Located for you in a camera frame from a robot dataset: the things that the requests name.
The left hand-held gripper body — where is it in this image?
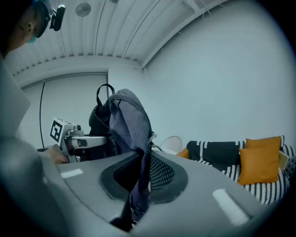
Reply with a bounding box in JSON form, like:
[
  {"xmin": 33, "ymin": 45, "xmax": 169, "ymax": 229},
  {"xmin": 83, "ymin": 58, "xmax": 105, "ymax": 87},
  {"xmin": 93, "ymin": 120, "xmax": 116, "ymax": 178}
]
[{"xmin": 49, "ymin": 117, "xmax": 87, "ymax": 163}]

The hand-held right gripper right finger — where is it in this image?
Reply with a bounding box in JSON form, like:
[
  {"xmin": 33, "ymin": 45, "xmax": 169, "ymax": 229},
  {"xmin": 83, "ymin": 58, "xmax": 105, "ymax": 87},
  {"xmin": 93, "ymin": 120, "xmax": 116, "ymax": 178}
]
[{"xmin": 135, "ymin": 150, "xmax": 276, "ymax": 237}]

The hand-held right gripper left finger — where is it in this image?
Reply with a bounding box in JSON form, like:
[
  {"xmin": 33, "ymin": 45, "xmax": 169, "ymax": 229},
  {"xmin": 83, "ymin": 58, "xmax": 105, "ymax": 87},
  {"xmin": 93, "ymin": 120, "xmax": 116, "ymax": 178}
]
[{"xmin": 55, "ymin": 150, "xmax": 148, "ymax": 225}]

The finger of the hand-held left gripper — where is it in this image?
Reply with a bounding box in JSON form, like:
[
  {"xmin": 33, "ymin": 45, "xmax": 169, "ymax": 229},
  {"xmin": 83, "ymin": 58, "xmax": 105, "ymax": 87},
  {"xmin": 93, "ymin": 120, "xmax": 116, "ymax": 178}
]
[{"xmin": 86, "ymin": 136, "xmax": 107, "ymax": 147}]

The dark navy garment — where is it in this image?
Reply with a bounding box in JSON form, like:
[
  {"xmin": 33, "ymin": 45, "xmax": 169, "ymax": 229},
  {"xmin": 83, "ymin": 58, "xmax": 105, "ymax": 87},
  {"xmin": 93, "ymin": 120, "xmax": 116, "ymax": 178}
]
[{"xmin": 89, "ymin": 83, "xmax": 158, "ymax": 232}]

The black white patterned blanket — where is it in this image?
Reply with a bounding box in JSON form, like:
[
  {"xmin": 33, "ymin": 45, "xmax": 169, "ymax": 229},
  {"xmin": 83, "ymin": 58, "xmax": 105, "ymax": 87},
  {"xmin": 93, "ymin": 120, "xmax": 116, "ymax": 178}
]
[{"xmin": 185, "ymin": 135, "xmax": 296, "ymax": 206}]

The person's left forearm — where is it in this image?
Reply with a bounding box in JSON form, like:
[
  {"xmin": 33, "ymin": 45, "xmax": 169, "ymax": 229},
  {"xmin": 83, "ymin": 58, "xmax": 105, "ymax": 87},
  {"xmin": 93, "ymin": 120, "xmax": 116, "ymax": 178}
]
[{"xmin": 43, "ymin": 144, "xmax": 68, "ymax": 164}]

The orange cushion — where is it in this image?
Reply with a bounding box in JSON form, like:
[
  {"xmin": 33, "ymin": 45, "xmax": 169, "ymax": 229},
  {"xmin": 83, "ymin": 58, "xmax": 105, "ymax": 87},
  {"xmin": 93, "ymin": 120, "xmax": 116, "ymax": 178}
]
[
  {"xmin": 177, "ymin": 148, "xmax": 190, "ymax": 159},
  {"xmin": 237, "ymin": 146, "xmax": 280, "ymax": 186},
  {"xmin": 245, "ymin": 136, "xmax": 282, "ymax": 150}
]

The person's light shirt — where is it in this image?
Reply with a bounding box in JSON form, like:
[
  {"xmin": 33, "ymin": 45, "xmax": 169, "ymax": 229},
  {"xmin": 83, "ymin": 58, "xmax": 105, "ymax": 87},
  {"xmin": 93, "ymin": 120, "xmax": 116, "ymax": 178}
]
[{"xmin": 0, "ymin": 54, "xmax": 32, "ymax": 149}]

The pale yellow book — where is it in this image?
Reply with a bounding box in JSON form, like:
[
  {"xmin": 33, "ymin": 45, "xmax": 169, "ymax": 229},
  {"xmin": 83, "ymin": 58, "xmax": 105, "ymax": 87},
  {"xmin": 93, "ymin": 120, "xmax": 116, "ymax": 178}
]
[{"xmin": 278, "ymin": 150, "xmax": 289, "ymax": 171}]

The houndstooth patterned cushion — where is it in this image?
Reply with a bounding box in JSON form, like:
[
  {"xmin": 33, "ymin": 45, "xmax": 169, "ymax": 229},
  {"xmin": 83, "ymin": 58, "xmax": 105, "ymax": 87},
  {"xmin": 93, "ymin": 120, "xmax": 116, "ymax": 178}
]
[{"xmin": 284, "ymin": 155, "xmax": 296, "ymax": 186}]

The person's head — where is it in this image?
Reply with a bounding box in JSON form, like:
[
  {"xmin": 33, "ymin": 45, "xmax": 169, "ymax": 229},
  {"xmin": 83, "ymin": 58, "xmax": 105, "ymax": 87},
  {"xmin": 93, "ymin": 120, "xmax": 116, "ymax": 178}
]
[{"xmin": 3, "ymin": 0, "xmax": 50, "ymax": 53}]

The round ceiling fixture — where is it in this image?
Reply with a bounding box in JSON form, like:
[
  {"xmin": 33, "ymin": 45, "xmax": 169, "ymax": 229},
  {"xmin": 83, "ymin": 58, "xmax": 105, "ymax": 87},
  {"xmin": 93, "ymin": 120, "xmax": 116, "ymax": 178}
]
[{"xmin": 75, "ymin": 2, "xmax": 92, "ymax": 17}]

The thin black cable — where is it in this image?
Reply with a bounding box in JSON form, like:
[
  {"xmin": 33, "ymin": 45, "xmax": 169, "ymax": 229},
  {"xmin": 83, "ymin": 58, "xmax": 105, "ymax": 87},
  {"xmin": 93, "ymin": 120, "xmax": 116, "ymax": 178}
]
[{"xmin": 38, "ymin": 79, "xmax": 46, "ymax": 149}]

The gold wire chair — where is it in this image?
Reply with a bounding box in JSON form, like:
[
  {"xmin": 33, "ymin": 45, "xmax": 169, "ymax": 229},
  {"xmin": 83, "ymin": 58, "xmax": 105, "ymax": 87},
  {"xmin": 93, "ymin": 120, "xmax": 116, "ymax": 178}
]
[{"xmin": 159, "ymin": 136, "xmax": 183, "ymax": 155}]

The black head-mounted camera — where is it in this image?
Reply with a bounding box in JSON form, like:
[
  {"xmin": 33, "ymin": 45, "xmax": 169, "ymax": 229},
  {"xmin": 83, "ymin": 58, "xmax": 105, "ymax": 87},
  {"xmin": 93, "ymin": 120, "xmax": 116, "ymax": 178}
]
[{"xmin": 49, "ymin": 5, "xmax": 66, "ymax": 31}]

